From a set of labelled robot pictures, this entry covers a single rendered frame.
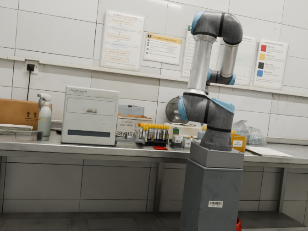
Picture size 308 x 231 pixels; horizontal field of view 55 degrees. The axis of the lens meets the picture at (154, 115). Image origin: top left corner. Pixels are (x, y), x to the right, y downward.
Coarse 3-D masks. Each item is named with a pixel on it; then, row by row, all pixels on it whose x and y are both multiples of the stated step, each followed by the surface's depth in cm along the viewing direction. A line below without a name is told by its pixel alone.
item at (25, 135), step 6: (12, 132) 152; (18, 132) 150; (24, 132) 150; (30, 132) 151; (36, 132) 154; (42, 132) 158; (18, 138) 150; (24, 138) 150; (30, 138) 152; (36, 138) 154; (42, 138) 160
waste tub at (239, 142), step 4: (232, 136) 186; (236, 136) 187; (240, 136) 195; (232, 140) 186; (236, 140) 187; (240, 140) 188; (244, 140) 189; (232, 144) 186; (236, 144) 187; (240, 144) 188; (244, 144) 190; (236, 148) 188; (240, 148) 189; (244, 148) 190; (244, 152) 190
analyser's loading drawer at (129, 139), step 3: (126, 135) 165; (135, 135) 166; (117, 138) 165; (120, 138) 166; (123, 138) 167; (126, 138) 165; (129, 138) 165; (132, 138) 166; (135, 138) 166; (141, 138) 173; (144, 138) 167; (123, 141) 164; (126, 141) 165; (129, 141) 165; (132, 141) 166; (135, 141) 166; (138, 141) 166; (141, 141) 167; (144, 141) 167
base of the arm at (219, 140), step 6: (210, 126) 139; (210, 132) 139; (216, 132) 138; (222, 132) 137; (228, 132) 138; (204, 138) 141; (210, 138) 139; (216, 138) 137; (222, 138) 137; (228, 138) 138; (204, 144) 139; (210, 144) 137; (216, 144) 136; (222, 144) 136; (228, 144) 140; (222, 150) 136; (228, 150) 138
